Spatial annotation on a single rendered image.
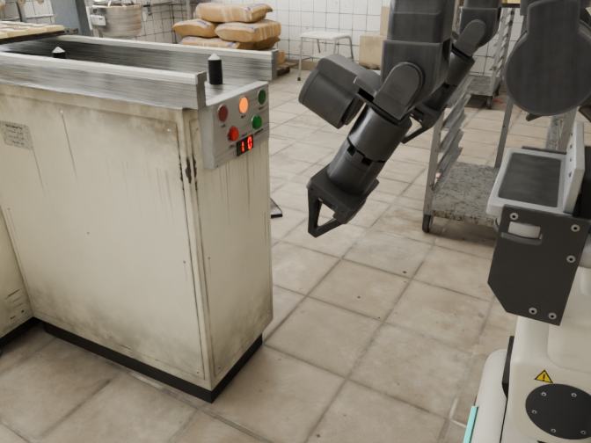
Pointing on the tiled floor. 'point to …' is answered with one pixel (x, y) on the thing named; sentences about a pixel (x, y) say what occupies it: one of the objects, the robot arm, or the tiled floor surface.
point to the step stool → (319, 45)
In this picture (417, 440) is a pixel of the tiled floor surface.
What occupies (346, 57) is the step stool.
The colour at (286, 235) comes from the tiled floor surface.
